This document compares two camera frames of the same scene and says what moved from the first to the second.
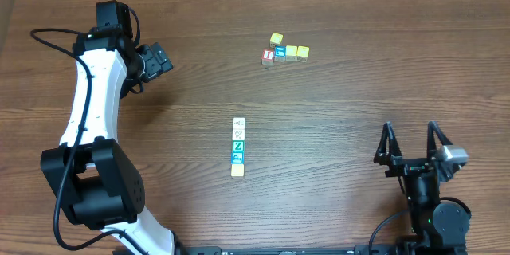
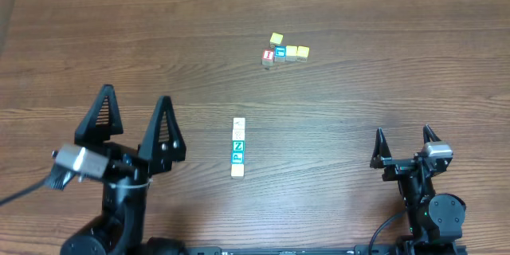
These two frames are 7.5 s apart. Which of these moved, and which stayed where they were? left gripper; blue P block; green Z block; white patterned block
Moved: left gripper
Stayed: white patterned block; green Z block; blue P block
